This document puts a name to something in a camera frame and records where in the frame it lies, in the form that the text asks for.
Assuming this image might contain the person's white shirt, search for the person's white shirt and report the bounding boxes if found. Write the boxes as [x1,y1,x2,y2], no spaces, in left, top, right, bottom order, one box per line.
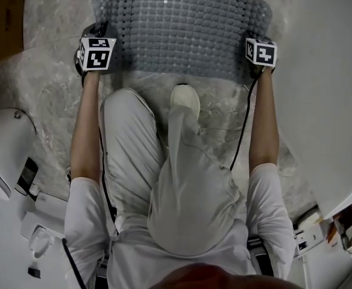
[60,163,298,289]

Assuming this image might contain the person's right forearm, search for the person's right forearm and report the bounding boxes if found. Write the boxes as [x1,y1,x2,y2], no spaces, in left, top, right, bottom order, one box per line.
[247,66,281,170]

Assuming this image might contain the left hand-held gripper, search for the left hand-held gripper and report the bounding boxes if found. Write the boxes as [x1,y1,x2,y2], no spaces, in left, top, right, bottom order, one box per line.
[72,22,118,78]

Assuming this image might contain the white bathtub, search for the white bathtub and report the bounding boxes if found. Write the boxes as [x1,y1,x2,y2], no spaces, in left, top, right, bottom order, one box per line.
[262,0,352,220]

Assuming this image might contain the white toilet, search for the white toilet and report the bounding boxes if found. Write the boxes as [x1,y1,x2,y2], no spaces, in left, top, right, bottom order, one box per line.
[0,107,40,202]

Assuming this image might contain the person's left forearm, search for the person's left forearm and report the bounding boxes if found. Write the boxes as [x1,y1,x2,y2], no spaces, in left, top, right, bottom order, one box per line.
[69,69,104,182]

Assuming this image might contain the person's white shoe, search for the person's white shoe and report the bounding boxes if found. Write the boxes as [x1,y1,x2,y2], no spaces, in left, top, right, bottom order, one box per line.
[169,84,201,123]

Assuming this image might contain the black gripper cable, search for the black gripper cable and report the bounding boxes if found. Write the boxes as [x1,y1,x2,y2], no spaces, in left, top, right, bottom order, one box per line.
[229,70,259,172]
[98,125,119,235]

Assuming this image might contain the white machine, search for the white machine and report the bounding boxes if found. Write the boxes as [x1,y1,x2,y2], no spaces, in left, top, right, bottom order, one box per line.
[292,214,327,257]

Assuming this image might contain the grey perforated bath mat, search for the grey perforated bath mat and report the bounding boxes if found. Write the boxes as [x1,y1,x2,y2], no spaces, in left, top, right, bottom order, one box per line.
[89,0,275,80]

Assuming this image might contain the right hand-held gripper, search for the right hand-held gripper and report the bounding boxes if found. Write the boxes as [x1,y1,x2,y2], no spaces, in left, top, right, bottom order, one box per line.
[243,36,278,75]

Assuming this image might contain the person's light grey trousers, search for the person's light grey trousers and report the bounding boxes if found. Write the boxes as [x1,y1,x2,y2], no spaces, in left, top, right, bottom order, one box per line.
[99,87,244,257]

